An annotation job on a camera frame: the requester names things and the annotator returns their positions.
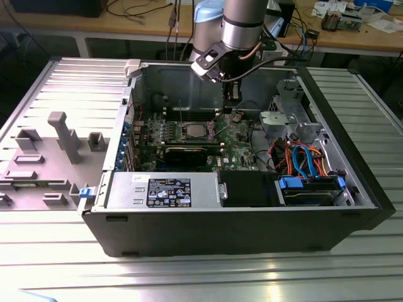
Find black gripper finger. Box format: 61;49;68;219
224;80;242;116

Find metal socket cover frame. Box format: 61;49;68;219
210;112;234;138

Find silver square CPU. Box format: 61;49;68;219
185;125;209;138

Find black RAM slot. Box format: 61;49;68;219
160;143;226;155
163;106;220;116
161;138;225;148
164;112;221;123

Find black CPU socket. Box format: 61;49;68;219
178;121;219;142

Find green motherboard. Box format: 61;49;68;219
130;108;268;172

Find grey metal disk bay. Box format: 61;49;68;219
258;78;330;144

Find upright black box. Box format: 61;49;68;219
278;0;297;38

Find black graphics card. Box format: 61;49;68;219
164;146;209;169

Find pale grey case latch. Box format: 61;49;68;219
124;59;142;79

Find hard disk in blue carrier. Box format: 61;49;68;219
275;175;347;207

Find white printed card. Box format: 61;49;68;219
312;1;331;17

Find long wooden desk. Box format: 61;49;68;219
0;0;403;60

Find finned metal cooler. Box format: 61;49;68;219
321;8;341;32

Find grey electronic device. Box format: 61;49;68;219
338;12;363;32

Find black PC case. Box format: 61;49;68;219
77;59;397;259

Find silver power supply unit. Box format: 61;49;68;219
105;171;221;210

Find white paper sheets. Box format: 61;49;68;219
366;18;402;35

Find blue cardboard box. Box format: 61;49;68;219
354;0;394;13

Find large black device case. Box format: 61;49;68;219
9;0;110;18

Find grey plastic parts rack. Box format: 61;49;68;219
0;111;111;211

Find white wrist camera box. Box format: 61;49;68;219
190;47;226;83

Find black camera cable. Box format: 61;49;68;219
217;56;308;83

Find blue flat data wire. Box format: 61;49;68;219
292;143;319;179

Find orange power wire bundle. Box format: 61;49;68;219
273;140;333;177

